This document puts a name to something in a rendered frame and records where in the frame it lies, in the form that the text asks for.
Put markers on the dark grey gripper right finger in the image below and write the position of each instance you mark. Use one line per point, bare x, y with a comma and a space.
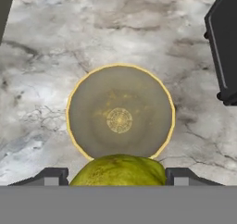
180, 173

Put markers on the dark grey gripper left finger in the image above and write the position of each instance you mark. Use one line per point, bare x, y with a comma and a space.
52, 174

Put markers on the green pear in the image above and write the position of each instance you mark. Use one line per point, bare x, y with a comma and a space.
120, 171

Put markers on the grey bowl with yellow rim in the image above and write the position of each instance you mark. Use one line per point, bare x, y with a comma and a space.
120, 110

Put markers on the dark grey cabinet side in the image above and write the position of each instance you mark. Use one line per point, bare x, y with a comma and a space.
4, 11

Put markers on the black appliance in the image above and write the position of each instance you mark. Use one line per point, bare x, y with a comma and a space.
224, 45

